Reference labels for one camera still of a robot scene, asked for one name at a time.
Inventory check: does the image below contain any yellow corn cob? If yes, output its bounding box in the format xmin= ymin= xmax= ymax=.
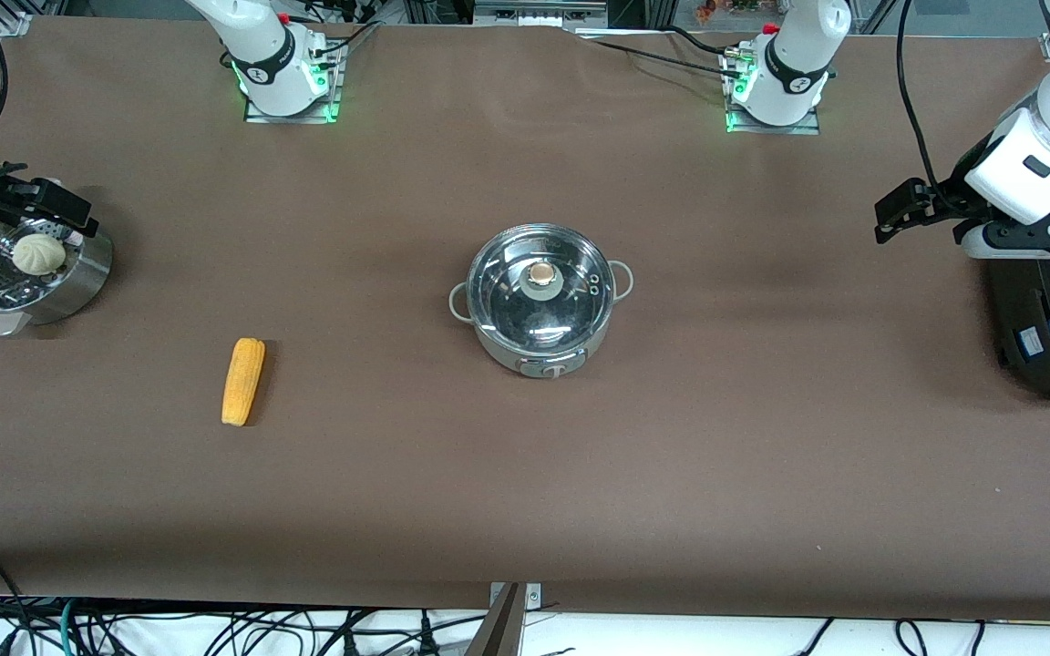
xmin=221 ymin=338 xmax=266 ymax=427

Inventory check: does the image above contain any glass pot lid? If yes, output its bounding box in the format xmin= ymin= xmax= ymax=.
xmin=468 ymin=225 xmax=617 ymax=358

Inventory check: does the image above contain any silver steamer pot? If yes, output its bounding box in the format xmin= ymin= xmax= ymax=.
xmin=0 ymin=211 xmax=114 ymax=338

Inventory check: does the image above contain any grey electric cooking pot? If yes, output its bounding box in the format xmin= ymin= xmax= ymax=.
xmin=448 ymin=223 xmax=635 ymax=379

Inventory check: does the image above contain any white steamed bun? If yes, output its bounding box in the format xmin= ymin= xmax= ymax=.
xmin=13 ymin=233 xmax=67 ymax=276

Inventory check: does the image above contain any black round appliance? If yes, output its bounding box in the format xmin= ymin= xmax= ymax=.
xmin=985 ymin=182 xmax=1050 ymax=404

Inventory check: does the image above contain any grey background box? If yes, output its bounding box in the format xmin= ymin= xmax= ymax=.
xmin=474 ymin=0 xmax=609 ymax=29

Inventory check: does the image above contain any brown table cover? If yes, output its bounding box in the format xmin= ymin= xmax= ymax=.
xmin=0 ymin=14 xmax=1050 ymax=622

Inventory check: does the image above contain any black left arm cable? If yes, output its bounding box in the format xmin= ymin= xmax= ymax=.
xmin=895 ymin=0 xmax=968 ymax=220

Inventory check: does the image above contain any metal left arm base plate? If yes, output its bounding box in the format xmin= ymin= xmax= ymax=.
xmin=724 ymin=50 xmax=823 ymax=137

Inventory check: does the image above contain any black base power cable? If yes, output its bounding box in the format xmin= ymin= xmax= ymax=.
xmin=306 ymin=18 xmax=382 ymax=69
xmin=580 ymin=36 xmax=749 ymax=79
xmin=660 ymin=25 xmax=745 ymax=57

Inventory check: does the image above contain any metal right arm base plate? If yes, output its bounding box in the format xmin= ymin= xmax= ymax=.
xmin=244 ymin=44 xmax=345 ymax=124

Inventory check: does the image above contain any small metal table bracket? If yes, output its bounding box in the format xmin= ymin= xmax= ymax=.
xmin=489 ymin=582 xmax=542 ymax=610

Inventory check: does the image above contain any dark camera mounting post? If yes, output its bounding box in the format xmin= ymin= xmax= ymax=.
xmin=465 ymin=583 xmax=527 ymax=656

